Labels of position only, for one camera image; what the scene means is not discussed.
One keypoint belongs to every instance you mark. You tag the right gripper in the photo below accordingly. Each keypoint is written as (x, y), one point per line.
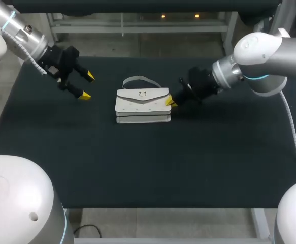
(201, 85)

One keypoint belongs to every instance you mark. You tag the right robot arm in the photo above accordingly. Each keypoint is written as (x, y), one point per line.
(264, 63)

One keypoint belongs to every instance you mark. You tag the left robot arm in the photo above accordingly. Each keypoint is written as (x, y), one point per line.
(15, 198)

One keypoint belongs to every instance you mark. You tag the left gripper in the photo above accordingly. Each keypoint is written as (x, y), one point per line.
(57, 62)

